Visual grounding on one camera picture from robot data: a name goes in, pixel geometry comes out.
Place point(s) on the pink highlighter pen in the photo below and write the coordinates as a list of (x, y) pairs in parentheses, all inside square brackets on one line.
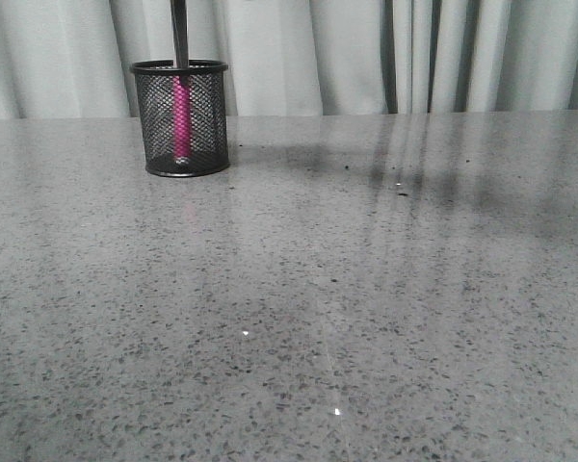
[(181, 120)]

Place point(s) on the grey orange handled scissors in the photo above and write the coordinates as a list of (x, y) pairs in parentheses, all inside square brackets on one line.
[(179, 23)]

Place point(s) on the black mesh pen holder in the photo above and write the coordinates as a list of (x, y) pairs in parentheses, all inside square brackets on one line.
[(209, 152)]

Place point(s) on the grey curtain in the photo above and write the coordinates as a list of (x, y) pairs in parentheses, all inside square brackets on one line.
[(296, 58)]

